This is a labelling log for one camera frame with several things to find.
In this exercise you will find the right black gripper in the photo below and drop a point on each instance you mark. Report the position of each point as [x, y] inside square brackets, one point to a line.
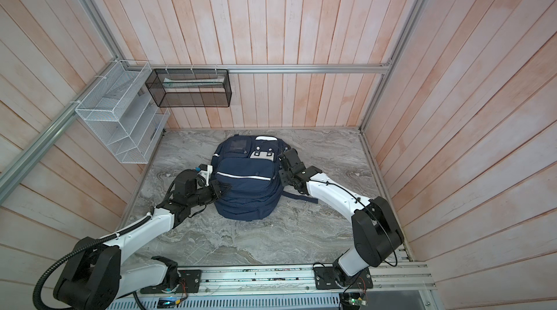
[282, 174]

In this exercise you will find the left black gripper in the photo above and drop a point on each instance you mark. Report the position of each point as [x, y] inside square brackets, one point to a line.
[215, 185]

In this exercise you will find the navy blue student backpack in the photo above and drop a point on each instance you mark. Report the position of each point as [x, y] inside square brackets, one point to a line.
[249, 165]

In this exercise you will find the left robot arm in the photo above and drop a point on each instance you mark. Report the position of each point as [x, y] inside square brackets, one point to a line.
[93, 274]

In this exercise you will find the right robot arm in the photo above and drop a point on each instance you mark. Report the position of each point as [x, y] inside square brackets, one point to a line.
[375, 230]

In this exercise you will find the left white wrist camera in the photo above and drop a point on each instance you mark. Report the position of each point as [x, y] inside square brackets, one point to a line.
[204, 173]

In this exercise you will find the aluminium mounting rail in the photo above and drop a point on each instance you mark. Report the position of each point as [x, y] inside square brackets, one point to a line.
[296, 278]

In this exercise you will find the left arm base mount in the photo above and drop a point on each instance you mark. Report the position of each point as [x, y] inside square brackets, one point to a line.
[176, 279]

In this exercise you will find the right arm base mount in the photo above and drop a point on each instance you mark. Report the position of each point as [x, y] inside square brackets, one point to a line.
[333, 278]

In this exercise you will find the black mesh wire basket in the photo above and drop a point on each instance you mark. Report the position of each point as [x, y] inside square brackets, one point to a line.
[190, 88]

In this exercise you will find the aluminium frame horizontal bar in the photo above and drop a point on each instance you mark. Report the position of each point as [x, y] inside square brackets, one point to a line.
[241, 69]

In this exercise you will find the white wire shelf rack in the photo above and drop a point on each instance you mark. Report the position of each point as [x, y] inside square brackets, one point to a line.
[121, 112]

